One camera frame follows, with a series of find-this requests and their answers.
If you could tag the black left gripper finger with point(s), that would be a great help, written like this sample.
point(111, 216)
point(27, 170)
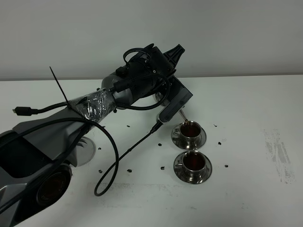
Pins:
point(174, 55)

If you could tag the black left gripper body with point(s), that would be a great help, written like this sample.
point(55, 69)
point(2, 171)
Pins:
point(178, 93)

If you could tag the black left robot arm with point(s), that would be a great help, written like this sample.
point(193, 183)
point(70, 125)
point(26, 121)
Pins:
point(36, 156)

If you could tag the far stainless steel teacup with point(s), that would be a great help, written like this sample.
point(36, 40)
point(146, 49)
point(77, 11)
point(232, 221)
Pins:
point(187, 129)

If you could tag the stainless steel teacup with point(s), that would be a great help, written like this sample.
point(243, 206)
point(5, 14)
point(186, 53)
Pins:
point(187, 129)
point(191, 161)

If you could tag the far stainless steel saucer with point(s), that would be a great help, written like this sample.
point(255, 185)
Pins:
point(189, 144)

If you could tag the near stainless steel saucer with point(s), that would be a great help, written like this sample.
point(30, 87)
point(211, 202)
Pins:
point(196, 177)

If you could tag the near stainless steel teacup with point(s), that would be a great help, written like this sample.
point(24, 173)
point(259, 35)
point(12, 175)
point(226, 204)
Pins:
point(191, 161)

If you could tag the stainless steel teapot saucer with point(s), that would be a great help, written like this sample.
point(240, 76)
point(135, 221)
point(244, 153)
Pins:
point(83, 152)

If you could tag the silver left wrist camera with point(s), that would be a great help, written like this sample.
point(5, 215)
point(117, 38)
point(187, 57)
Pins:
point(163, 117)

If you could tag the black cable tie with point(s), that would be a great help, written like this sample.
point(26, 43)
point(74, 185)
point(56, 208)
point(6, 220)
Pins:
point(64, 94)

